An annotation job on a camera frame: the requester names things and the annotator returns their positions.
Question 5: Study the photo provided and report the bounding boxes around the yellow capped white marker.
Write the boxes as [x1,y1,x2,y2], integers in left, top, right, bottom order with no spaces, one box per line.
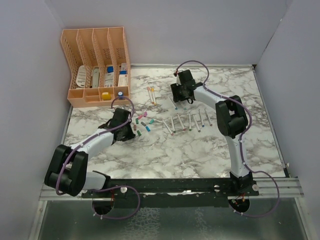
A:
[151,87,157,106]

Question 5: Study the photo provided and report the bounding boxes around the dark green capped white marker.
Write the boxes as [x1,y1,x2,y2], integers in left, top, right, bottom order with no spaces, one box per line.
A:
[170,115,176,133]

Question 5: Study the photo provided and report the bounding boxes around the brown capped white marker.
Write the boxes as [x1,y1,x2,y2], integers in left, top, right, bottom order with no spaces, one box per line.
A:
[204,109,213,127]

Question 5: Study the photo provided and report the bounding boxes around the pink capped white marker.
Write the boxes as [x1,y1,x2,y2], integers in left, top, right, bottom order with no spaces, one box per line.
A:
[162,119,174,136]

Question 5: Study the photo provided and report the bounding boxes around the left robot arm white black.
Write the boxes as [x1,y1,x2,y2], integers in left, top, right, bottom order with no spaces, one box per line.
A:
[44,108,136,198]

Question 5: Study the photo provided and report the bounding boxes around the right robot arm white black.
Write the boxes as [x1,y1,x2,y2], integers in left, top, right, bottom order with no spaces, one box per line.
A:
[170,69,254,196]

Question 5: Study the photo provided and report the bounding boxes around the yellow small box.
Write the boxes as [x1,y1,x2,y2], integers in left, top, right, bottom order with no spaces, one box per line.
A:
[101,92,112,101]

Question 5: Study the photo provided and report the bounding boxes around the white blue box in organizer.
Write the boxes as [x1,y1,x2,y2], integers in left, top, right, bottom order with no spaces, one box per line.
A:
[103,65,114,88]

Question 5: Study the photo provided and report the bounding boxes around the white device in organizer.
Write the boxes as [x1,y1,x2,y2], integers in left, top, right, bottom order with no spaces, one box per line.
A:
[91,67,100,88]

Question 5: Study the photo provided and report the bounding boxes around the white remote in organizer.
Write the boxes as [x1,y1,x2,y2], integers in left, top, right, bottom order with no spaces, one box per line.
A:
[75,65,87,88]

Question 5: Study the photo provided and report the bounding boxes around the peach plastic desk organizer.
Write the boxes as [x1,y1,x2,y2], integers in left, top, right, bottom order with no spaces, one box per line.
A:
[60,26,131,108]

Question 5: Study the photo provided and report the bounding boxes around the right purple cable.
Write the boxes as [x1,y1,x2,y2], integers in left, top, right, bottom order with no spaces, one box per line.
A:
[174,60,280,218]

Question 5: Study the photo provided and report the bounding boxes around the purple cable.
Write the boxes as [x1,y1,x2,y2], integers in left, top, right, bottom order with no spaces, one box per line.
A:
[174,60,280,218]
[55,97,140,221]

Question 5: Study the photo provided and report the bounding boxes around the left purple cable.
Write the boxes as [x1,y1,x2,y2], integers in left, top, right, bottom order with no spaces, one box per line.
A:
[55,97,140,221]

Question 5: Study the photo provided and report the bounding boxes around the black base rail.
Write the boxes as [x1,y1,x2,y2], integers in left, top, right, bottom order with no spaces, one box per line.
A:
[82,177,259,209]

